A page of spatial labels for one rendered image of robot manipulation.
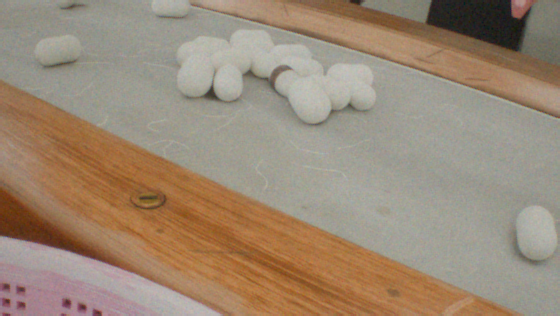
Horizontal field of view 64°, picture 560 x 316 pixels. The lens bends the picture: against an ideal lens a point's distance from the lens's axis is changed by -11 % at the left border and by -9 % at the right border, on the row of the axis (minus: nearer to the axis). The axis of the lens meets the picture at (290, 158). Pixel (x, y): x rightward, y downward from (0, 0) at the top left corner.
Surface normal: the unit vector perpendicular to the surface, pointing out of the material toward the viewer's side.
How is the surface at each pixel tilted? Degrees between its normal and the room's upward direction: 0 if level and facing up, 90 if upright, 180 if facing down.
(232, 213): 0
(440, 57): 45
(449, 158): 0
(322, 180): 0
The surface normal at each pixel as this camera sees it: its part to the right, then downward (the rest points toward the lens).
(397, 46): -0.23, -0.37
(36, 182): 0.15, -0.87
